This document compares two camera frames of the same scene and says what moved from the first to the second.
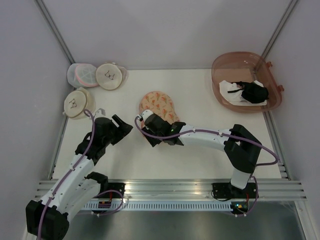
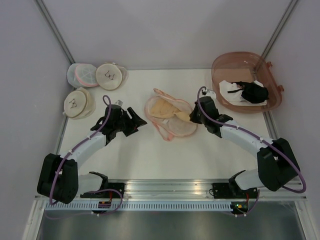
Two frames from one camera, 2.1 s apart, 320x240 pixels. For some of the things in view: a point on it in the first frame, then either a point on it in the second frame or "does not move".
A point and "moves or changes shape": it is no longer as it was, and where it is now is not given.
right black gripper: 152,141 to 192,115
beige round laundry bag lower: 77,101 does not move
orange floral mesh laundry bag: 160,103 moves or changes shape
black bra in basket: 252,92 does not move
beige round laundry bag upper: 111,76 does not move
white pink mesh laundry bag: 82,75 does not move
